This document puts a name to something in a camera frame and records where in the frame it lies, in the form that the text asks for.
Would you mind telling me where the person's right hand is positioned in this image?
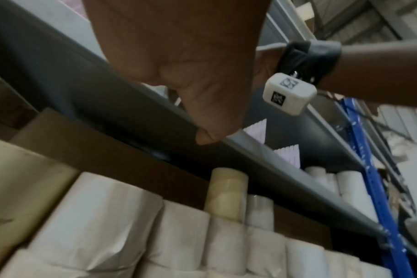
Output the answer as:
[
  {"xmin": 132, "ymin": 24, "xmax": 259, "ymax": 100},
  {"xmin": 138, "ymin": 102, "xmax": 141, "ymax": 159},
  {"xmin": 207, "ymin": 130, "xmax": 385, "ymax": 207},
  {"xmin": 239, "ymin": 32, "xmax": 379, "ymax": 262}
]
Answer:
[{"xmin": 254, "ymin": 50, "xmax": 288, "ymax": 82}]

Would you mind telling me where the person's left hand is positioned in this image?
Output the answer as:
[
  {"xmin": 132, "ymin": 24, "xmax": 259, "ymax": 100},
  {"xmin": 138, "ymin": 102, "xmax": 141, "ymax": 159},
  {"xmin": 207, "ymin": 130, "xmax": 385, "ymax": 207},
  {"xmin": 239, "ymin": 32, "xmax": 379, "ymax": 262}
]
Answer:
[{"xmin": 83, "ymin": 0, "xmax": 272, "ymax": 146}]

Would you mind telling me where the person's right forearm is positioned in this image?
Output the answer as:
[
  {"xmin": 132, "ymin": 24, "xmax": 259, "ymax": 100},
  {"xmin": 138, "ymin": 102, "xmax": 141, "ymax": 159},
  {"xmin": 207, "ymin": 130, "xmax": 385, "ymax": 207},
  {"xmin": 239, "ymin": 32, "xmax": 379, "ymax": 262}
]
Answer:
[{"xmin": 319, "ymin": 40, "xmax": 417, "ymax": 107}]

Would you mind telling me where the beige cardboard box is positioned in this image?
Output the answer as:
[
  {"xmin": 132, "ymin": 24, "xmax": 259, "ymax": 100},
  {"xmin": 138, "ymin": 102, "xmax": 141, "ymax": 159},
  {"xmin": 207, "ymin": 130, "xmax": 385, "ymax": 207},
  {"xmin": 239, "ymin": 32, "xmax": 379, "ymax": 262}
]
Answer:
[{"xmin": 295, "ymin": 0, "xmax": 320, "ymax": 34}]

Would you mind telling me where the stack of pink cards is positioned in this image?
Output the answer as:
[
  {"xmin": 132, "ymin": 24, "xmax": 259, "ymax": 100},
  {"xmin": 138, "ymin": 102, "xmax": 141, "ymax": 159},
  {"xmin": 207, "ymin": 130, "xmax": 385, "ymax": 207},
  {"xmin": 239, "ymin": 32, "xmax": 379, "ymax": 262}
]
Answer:
[
  {"xmin": 242, "ymin": 118, "xmax": 268, "ymax": 145},
  {"xmin": 272, "ymin": 144, "xmax": 301, "ymax": 169}
]

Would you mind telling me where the gray metal shelf beam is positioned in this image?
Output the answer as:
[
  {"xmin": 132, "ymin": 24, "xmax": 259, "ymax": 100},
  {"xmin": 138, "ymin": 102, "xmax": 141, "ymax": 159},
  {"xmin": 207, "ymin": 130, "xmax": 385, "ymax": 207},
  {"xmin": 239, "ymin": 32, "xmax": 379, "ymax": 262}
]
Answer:
[{"xmin": 0, "ymin": 0, "xmax": 391, "ymax": 242}]

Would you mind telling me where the yellowish tape roll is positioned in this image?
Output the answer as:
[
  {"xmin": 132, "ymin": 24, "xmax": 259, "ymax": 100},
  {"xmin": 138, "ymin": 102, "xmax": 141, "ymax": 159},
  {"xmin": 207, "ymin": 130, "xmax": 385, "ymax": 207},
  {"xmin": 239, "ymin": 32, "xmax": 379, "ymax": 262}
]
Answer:
[{"xmin": 204, "ymin": 167, "xmax": 249, "ymax": 221}]

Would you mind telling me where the brown cardboard box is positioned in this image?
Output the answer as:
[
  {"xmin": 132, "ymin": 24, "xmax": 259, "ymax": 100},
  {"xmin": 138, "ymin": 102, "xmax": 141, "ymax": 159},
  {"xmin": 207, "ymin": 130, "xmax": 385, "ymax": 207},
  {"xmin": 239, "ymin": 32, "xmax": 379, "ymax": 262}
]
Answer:
[{"xmin": 9, "ymin": 107, "xmax": 333, "ymax": 251}]

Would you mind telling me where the row of white rolls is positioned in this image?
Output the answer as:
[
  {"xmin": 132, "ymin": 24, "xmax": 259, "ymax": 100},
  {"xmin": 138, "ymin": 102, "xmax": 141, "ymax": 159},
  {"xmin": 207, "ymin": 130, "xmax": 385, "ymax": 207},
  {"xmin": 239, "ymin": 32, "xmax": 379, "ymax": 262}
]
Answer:
[{"xmin": 304, "ymin": 165, "xmax": 380, "ymax": 221}]

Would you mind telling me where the clear wrapped white roll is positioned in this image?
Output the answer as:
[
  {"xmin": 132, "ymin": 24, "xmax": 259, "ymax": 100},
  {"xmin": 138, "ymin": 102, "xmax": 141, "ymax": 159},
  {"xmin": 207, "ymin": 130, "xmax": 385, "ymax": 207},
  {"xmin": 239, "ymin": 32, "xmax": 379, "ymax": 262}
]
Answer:
[{"xmin": 246, "ymin": 194, "xmax": 275, "ymax": 232}]

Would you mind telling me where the blue metal shelf upright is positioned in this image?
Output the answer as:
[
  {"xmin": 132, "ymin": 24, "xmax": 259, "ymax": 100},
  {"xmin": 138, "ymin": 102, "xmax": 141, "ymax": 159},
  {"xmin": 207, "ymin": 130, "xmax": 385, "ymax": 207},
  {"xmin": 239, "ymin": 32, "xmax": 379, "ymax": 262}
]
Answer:
[{"xmin": 342, "ymin": 97, "xmax": 417, "ymax": 278}]

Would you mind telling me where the pile of white paper rolls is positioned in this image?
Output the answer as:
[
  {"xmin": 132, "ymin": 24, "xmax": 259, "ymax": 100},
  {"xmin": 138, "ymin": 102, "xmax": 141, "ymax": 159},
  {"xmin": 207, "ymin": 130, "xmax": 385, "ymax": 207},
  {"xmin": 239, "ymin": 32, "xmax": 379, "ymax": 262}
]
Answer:
[{"xmin": 4, "ymin": 171, "xmax": 395, "ymax": 278}]

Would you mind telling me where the large beige paper roll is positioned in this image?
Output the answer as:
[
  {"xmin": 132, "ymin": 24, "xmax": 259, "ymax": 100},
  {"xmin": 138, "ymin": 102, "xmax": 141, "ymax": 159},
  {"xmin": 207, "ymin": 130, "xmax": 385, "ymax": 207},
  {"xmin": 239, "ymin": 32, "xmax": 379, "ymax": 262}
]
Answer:
[{"xmin": 0, "ymin": 135, "xmax": 81, "ymax": 272}]

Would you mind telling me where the white cube wrist camera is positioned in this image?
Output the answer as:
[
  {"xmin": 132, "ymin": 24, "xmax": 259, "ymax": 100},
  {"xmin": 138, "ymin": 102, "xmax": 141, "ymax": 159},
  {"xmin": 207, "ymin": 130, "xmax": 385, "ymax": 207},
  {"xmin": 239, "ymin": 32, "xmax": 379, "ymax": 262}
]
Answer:
[{"xmin": 262, "ymin": 72, "xmax": 318, "ymax": 115}]

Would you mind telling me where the black wrist strap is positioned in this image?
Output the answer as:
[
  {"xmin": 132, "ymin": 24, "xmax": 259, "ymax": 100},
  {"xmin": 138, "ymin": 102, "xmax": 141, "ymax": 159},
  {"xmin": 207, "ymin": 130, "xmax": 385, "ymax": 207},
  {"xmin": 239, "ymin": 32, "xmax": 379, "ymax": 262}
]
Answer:
[{"xmin": 276, "ymin": 40, "xmax": 343, "ymax": 90}]

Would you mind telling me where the gray metal shelf frame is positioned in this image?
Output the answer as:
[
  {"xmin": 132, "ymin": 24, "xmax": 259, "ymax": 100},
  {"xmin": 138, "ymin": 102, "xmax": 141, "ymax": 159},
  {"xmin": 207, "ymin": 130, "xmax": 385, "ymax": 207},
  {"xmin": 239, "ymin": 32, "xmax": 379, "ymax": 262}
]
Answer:
[{"xmin": 263, "ymin": 0, "xmax": 417, "ymax": 218}]

